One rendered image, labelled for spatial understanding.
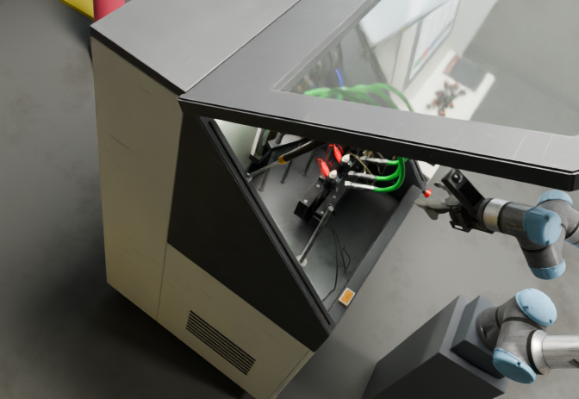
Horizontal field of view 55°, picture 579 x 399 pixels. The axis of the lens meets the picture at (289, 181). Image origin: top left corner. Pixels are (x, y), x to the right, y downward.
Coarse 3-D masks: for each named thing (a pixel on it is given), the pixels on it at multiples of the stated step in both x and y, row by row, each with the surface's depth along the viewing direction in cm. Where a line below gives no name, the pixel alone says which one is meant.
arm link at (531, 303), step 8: (520, 296) 160; (528, 296) 160; (536, 296) 161; (544, 296) 161; (504, 304) 168; (512, 304) 162; (520, 304) 159; (528, 304) 158; (536, 304) 159; (544, 304) 160; (552, 304) 160; (504, 312) 165; (512, 312) 160; (520, 312) 159; (528, 312) 156; (536, 312) 157; (544, 312) 158; (552, 312) 159; (504, 320) 161; (512, 320) 158; (520, 320) 157; (528, 320) 156; (536, 320) 156; (544, 320) 156; (552, 320) 157; (544, 328) 157
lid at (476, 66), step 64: (320, 0) 149; (384, 0) 144; (448, 0) 137; (512, 0) 130; (576, 0) 123; (256, 64) 127; (320, 64) 125; (384, 64) 119; (448, 64) 114; (512, 64) 109; (576, 64) 104; (320, 128) 103; (384, 128) 98; (448, 128) 94; (512, 128) 91; (576, 128) 90
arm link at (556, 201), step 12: (552, 192) 134; (564, 192) 134; (540, 204) 134; (552, 204) 132; (564, 204) 132; (564, 216) 130; (576, 216) 131; (564, 228) 128; (576, 228) 130; (564, 240) 134; (576, 240) 131
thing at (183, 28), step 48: (144, 0) 136; (192, 0) 140; (240, 0) 144; (288, 0) 149; (96, 48) 131; (144, 48) 127; (192, 48) 130; (240, 48) 135; (96, 96) 145; (144, 96) 133; (144, 144) 147; (144, 192) 165; (144, 240) 189; (144, 288) 219
